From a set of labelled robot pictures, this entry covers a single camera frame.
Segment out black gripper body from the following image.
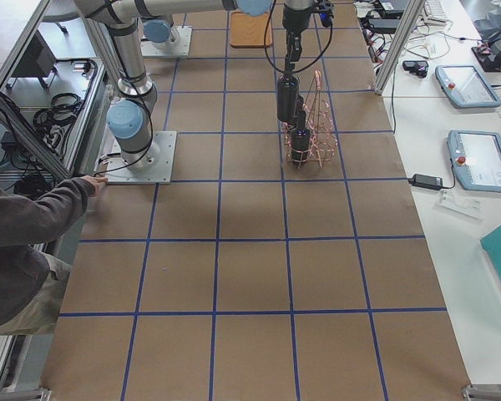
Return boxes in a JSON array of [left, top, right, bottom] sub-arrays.
[[282, 0, 315, 33]]

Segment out carried dark wine bottle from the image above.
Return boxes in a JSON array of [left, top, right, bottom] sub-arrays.
[[276, 74, 299, 123]]

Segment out grey sleeved forearm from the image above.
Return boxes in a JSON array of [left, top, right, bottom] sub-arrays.
[[0, 178, 94, 247]]

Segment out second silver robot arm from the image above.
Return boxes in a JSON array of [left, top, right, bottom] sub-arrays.
[[142, 14, 179, 48]]

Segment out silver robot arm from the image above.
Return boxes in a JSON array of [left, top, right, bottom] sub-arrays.
[[75, 1, 333, 166]]

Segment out wooden tray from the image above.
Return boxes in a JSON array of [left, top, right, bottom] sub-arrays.
[[230, 11, 272, 48]]

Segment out front dark wine bottle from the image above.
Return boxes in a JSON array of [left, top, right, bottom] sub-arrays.
[[290, 111, 311, 168]]

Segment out person hand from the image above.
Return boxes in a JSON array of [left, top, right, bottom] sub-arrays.
[[81, 175, 108, 197]]

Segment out upper teach pendant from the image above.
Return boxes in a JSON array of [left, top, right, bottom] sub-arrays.
[[434, 65, 501, 109]]

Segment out teach pendant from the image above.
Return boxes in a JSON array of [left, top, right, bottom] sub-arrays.
[[447, 130, 501, 193], [434, 65, 501, 109]]

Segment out black power adapter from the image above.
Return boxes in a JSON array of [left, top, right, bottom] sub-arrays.
[[408, 174, 443, 190]]

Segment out lower teach pendant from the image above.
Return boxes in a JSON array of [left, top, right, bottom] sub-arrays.
[[447, 130, 501, 193]]

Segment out clear acrylic stand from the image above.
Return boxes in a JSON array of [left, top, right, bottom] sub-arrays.
[[434, 190, 483, 222]]

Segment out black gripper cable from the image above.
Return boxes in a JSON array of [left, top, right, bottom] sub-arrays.
[[262, 0, 336, 77]]

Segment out copper wire basket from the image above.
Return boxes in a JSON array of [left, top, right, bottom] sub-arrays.
[[283, 69, 338, 169]]

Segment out aluminium frame post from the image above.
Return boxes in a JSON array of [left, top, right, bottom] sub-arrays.
[[373, 0, 424, 95]]

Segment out coiled black cables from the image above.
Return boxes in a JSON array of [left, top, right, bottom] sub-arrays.
[[33, 92, 84, 147]]

